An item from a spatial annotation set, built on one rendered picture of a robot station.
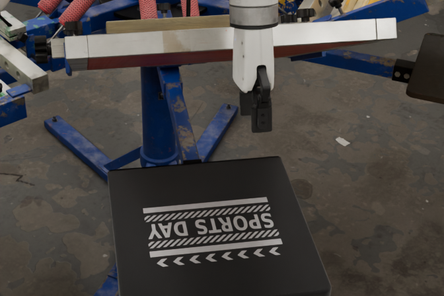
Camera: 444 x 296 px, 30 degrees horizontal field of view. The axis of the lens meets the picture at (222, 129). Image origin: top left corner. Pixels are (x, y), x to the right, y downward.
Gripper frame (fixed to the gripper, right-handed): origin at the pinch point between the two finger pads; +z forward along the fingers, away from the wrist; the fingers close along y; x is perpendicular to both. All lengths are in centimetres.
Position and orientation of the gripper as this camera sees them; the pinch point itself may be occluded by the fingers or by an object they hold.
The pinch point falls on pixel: (255, 117)
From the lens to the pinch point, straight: 132.5
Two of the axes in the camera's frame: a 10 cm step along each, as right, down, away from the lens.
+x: 9.8, -0.8, 1.6
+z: 0.3, 9.5, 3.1
